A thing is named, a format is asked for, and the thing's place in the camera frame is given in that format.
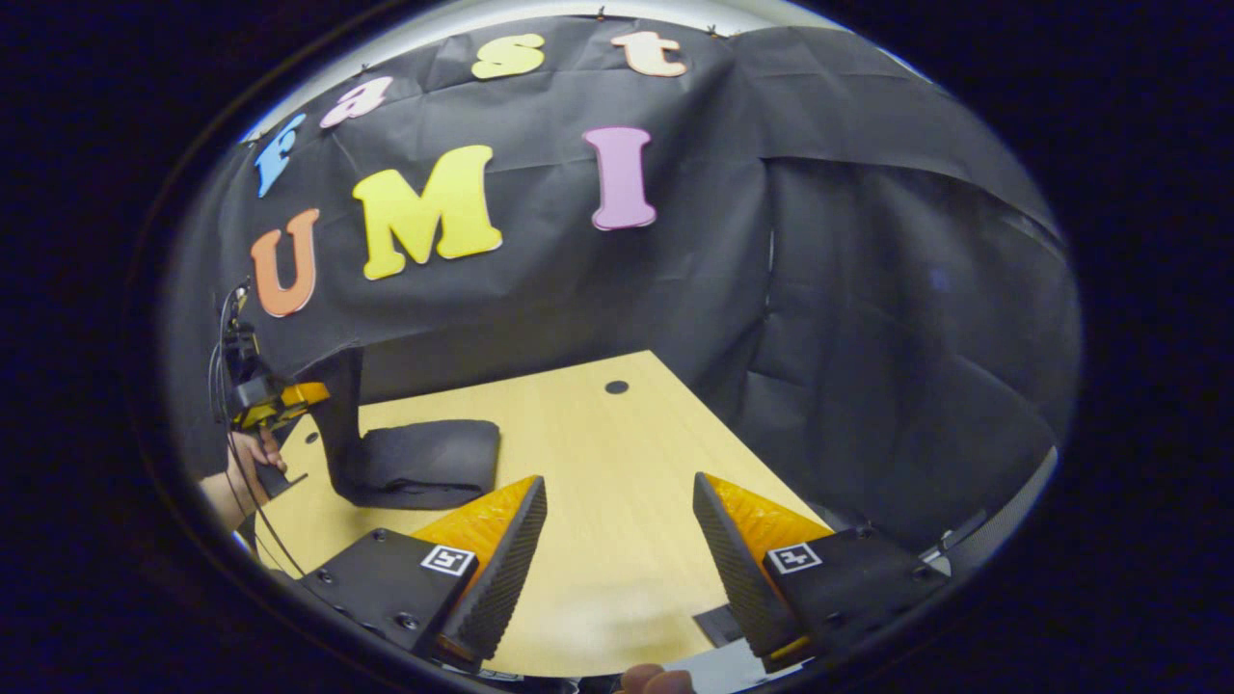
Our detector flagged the dark grey jeans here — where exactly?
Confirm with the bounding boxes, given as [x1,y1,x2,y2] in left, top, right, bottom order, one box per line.
[308,347,502,512]

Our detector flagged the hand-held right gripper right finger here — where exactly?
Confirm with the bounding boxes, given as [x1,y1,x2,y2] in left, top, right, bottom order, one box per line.
[691,471,952,674]

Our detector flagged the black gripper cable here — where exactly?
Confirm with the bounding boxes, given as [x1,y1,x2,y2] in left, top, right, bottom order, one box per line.
[206,281,295,579]

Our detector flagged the black backdrop cloth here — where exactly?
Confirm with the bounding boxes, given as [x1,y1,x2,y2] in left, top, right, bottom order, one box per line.
[164,14,1081,550]

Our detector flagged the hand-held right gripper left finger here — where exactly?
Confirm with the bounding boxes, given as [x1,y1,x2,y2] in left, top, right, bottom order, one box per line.
[297,473,549,673]

